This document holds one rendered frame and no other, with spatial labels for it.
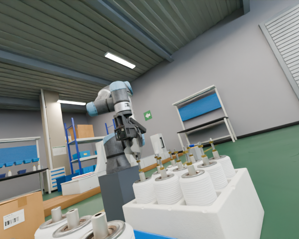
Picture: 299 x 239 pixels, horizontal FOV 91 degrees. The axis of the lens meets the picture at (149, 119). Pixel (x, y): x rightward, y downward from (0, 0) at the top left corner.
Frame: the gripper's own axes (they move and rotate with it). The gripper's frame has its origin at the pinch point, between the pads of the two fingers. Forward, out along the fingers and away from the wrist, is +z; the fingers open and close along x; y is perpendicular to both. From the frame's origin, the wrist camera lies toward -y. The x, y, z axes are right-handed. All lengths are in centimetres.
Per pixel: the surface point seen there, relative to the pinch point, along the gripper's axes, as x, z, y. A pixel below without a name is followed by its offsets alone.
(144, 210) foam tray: 4.8, 17.9, 8.9
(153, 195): 4.6, 15.7, 2.1
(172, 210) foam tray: 17.3, 17.3, 10.0
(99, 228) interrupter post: 21.7, 8.4, 35.0
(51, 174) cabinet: -508, -17, -132
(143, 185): 3.0, 11.1, 4.4
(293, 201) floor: 44, 35, -37
